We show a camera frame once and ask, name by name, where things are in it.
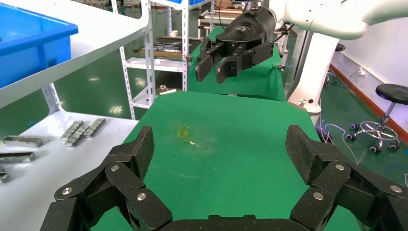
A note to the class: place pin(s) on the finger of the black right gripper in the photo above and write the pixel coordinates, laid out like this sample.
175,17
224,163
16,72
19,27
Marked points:
234,67
203,67

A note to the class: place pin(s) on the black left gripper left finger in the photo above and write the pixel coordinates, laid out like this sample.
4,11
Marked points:
124,181

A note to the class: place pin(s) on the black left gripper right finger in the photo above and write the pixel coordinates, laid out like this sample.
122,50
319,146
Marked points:
331,178

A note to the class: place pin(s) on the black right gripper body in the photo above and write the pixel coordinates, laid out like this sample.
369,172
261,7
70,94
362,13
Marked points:
248,32

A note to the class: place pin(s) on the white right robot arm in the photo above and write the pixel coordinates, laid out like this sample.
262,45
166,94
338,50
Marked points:
325,19

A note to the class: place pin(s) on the green cloth covered table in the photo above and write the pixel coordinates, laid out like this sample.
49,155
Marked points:
255,83

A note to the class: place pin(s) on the silver metal strip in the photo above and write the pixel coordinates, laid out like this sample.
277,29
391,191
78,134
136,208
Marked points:
167,50

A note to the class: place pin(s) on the white flat strip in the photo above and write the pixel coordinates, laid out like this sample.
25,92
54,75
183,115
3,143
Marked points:
168,92

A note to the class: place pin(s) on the white paper cup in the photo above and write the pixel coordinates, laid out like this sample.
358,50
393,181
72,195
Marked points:
173,33

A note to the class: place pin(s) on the brown wooden board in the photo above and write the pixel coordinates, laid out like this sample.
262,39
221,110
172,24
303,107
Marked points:
159,54

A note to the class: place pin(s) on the white slotted angle rack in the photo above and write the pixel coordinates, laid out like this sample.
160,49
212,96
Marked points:
153,63

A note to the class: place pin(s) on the ribbed grey metal bar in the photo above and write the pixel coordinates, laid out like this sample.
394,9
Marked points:
95,127
71,130
76,137

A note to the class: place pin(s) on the white robot column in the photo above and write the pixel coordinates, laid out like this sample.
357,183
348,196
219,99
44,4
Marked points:
314,70

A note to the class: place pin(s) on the black round stool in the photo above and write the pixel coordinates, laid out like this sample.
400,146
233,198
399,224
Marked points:
340,47

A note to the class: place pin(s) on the black stool chrome wheeled base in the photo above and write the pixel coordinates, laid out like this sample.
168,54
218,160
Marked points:
393,94

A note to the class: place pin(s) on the plain grey metal bar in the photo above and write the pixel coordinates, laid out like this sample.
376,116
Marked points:
23,141
16,157

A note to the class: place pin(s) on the white metal shelf rack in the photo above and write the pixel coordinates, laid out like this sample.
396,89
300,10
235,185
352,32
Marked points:
95,28

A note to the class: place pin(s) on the blue plastic bin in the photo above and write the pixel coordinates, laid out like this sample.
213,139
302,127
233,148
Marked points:
32,47

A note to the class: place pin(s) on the white metal frame cart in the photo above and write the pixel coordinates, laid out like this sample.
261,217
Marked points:
210,19

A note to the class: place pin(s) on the white wall socket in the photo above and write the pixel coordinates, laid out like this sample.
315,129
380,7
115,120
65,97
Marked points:
362,71

